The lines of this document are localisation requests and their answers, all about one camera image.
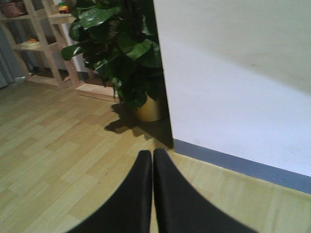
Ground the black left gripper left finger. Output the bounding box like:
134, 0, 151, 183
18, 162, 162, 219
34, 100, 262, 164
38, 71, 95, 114
69, 150, 152, 233

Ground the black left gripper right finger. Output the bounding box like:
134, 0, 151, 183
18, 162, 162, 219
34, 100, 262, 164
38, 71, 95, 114
153, 149, 255, 233

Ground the yellow plant pot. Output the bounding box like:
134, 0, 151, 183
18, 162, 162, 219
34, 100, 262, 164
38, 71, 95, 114
134, 94, 169, 122

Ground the green potted plant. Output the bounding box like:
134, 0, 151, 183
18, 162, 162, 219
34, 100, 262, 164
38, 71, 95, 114
61, 0, 164, 109

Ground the light wooden shelf unit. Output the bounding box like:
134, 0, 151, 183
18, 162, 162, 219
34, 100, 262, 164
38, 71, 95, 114
0, 0, 119, 102

